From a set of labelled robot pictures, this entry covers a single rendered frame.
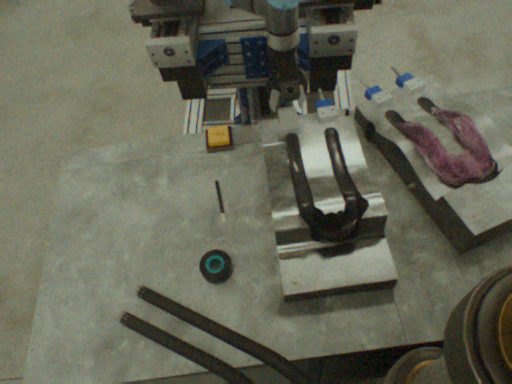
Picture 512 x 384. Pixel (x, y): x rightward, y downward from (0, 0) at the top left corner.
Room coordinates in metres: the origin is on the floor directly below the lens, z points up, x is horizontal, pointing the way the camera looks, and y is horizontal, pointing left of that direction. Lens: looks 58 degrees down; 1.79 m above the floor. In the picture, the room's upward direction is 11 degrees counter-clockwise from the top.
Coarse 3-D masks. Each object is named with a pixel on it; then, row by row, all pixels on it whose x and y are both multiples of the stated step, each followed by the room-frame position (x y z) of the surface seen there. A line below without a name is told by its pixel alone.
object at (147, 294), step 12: (144, 288) 0.39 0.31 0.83; (156, 300) 0.35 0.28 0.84; (168, 300) 0.34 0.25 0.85; (168, 312) 0.32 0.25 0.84; (180, 312) 0.30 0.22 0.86; (192, 312) 0.30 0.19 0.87; (192, 324) 0.27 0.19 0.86; (204, 324) 0.26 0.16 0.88; (216, 324) 0.26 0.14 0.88; (216, 336) 0.23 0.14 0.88; (228, 336) 0.22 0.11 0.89; (240, 336) 0.22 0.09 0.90; (240, 348) 0.20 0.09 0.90; (252, 348) 0.19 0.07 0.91; (264, 348) 0.18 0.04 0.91
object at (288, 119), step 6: (282, 108) 0.80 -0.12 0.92; (288, 108) 0.79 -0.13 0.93; (294, 108) 0.78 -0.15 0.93; (282, 114) 0.77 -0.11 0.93; (288, 114) 0.77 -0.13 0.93; (294, 114) 0.77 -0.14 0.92; (282, 120) 0.76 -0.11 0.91; (288, 120) 0.76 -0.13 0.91; (294, 120) 0.76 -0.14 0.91; (282, 126) 0.75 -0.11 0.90; (288, 126) 0.75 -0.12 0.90; (294, 126) 0.75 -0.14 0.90
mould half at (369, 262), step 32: (320, 128) 0.73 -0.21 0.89; (352, 128) 0.71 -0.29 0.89; (320, 160) 0.63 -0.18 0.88; (352, 160) 0.61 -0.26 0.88; (288, 192) 0.54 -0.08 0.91; (320, 192) 0.51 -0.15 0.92; (288, 224) 0.44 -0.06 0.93; (384, 224) 0.41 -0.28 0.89; (288, 256) 0.39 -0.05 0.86; (320, 256) 0.38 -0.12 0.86; (352, 256) 0.36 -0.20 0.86; (384, 256) 0.35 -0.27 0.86; (288, 288) 0.31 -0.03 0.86; (320, 288) 0.30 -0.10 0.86; (352, 288) 0.29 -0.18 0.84; (384, 288) 0.29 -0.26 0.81
